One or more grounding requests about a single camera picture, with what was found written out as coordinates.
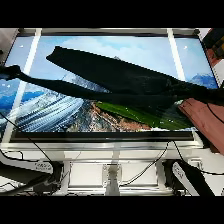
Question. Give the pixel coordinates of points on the dark blue jeans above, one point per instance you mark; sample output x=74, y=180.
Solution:
x=116, y=76

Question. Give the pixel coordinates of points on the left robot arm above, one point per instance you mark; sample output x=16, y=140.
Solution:
x=23, y=173

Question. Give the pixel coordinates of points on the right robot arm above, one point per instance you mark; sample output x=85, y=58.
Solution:
x=191, y=176

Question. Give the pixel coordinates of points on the heap of clothes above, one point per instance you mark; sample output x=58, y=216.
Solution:
x=215, y=40

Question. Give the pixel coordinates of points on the brown garment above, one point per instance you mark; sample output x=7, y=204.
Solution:
x=203, y=125

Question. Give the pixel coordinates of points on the silver frame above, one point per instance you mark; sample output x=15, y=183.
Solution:
x=113, y=146

